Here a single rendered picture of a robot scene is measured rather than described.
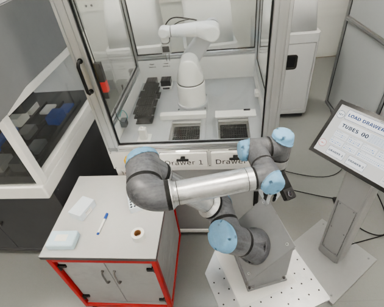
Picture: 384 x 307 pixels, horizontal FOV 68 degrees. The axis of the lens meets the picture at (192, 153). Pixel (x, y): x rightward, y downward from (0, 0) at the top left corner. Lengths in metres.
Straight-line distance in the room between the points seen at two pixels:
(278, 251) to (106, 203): 1.03
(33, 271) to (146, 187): 1.98
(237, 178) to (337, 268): 1.61
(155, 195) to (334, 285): 1.70
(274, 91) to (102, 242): 1.18
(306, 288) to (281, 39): 1.09
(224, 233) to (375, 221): 1.84
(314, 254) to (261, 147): 1.52
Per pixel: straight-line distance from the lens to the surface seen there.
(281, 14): 1.36
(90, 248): 1.63
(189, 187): 0.85
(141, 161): 0.92
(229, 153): 1.69
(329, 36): 5.20
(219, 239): 1.12
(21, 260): 2.85
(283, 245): 1.21
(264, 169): 0.90
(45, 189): 1.88
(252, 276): 1.28
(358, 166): 1.62
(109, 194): 1.83
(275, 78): 1.47
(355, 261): 2.44
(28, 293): 2.64
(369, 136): 1.63
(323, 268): 2.34
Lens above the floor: 2.04
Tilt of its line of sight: 41 degrees down
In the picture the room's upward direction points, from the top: 7 degrees counter-clockwise
